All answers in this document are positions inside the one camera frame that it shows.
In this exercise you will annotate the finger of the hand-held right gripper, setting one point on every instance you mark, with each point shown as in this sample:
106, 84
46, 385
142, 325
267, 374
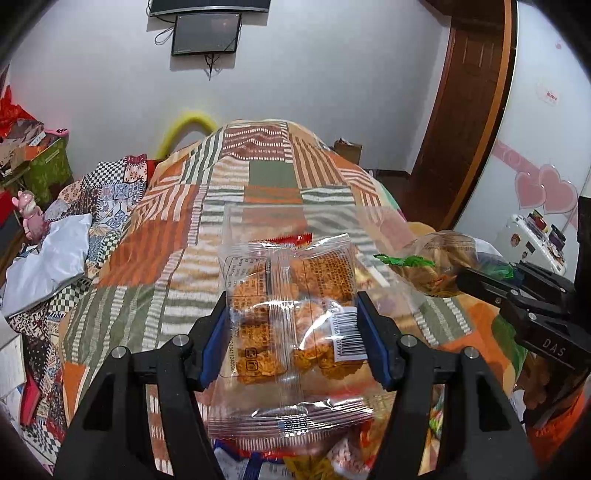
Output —
485, 288
540, 277

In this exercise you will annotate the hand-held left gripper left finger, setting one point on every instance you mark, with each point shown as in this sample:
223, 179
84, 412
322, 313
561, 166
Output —
214, 346

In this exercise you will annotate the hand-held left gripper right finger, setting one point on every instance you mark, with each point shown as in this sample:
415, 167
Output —
371, 346

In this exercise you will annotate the green-edged golden snack packet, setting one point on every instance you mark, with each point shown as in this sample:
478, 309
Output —
438, 263

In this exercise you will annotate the clear packet of orange crackers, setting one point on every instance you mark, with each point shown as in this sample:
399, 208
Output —
277, 323

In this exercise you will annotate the clear plastic container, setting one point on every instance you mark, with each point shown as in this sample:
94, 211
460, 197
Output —
323, 221

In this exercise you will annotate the pink heart stickers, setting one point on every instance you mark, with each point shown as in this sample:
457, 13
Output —
547, 191

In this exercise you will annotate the red dotted snack packet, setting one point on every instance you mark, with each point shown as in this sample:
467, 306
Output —
348, 459

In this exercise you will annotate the blue white snack packet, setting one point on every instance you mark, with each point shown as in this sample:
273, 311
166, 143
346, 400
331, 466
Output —
235, 464

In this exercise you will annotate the yellow snack packet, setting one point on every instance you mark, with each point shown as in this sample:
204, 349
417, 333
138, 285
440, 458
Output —
307, 470

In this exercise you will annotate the striped patchwork blanket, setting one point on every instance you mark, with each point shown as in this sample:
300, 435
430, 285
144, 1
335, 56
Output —
277, 184

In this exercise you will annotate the wooden door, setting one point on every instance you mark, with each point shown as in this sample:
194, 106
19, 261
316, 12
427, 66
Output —
461, 115

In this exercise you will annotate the white cloth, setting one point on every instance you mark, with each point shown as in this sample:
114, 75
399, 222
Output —
51, 258

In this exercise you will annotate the checkered patchwork quilt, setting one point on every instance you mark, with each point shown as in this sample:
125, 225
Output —
111, 184

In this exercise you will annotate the cardboard box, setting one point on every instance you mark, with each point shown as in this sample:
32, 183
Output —
347, 152

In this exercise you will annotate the white box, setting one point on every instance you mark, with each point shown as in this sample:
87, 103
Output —
10, 360

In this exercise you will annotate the white wardrobe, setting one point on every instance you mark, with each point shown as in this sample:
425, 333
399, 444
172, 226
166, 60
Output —
545, 55

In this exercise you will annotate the pink toy figure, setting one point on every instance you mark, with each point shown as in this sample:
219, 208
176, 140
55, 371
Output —
31, 217

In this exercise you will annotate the green patterned box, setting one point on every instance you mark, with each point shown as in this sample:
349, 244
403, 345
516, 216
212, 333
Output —
51, 170

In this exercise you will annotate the pile of books and papers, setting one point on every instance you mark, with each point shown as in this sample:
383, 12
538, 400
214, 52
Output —
27, 143

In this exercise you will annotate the red plastic bag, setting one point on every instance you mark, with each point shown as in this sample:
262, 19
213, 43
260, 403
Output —
11, 115

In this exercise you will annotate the small wall monitor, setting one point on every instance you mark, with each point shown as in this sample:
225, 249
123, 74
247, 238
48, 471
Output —
207, 34

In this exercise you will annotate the wall television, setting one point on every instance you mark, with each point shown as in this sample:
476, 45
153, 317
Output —
207, 5

